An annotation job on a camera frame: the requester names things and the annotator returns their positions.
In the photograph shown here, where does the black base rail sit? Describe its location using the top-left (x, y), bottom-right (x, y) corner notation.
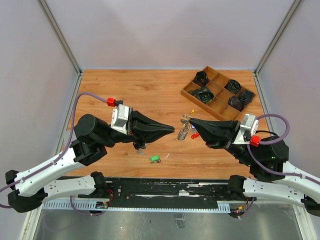
top-left (72, 176), bottom-right (253, 211)

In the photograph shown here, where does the rolled dark tie top-left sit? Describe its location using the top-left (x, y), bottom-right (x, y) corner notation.
top-left (192, 71), bottom-right (209, 87)

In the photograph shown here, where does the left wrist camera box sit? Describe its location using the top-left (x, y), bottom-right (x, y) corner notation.
top-left (110, 104), bottom-right (132, 135)

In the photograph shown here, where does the rolled dark tie front-left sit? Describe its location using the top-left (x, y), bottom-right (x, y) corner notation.
top-left (188, 86), bottom-right (215, 105)

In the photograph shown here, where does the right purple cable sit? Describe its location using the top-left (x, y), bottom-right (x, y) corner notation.
top-left (247, 113), bottom-right (320, 185)

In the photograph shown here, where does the rolled dark tie top-right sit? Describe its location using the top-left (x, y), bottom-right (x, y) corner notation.
top-left (224, 79), bottom-right (242, 95)

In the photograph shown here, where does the purple cable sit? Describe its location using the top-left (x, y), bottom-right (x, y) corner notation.
top-left (247, 113), bottom-right (320, 185)
top-left (0, 91), bottom-right (123, 210)

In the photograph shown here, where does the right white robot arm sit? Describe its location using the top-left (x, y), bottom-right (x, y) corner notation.
top-left (189, 114), bottom-right (320, 217)

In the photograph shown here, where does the wooden compartment tray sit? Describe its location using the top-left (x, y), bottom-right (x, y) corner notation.
top-left (180, 66), bottom-right (258, 121)

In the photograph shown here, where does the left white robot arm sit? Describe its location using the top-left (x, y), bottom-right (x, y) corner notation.
top-left (5, 107), bottom-right (175, 213)

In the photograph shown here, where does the green tagged key lower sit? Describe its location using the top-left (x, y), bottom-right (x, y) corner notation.
top-left (149, 155), bottom-right (161, 164)

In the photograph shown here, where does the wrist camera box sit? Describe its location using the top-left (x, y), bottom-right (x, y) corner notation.
top-left (232, 114), bottom-right (259, 145)
top-left (110, 104), bottom-right (132, 135)

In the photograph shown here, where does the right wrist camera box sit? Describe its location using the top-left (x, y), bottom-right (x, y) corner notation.
top-left (232, 114), bottom-right (259, 145)

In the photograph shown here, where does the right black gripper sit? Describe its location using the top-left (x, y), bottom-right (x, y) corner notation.
top-left (187, 117), bottom-right (257, 166)

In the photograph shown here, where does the red tagged key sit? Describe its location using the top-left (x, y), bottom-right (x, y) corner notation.
top-left (191, 132), bottom-right (200, 139)

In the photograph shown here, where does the rolled dark tie right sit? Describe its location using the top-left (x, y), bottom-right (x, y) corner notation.
top-left (228, 90), bottom-right (255, 112)

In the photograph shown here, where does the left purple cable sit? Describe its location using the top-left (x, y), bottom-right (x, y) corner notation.
top-left (0, 91), bottom-right (123, 210)

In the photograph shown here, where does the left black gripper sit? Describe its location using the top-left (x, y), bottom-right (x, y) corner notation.
top-left (100, 107), bottom-right (176, 149)

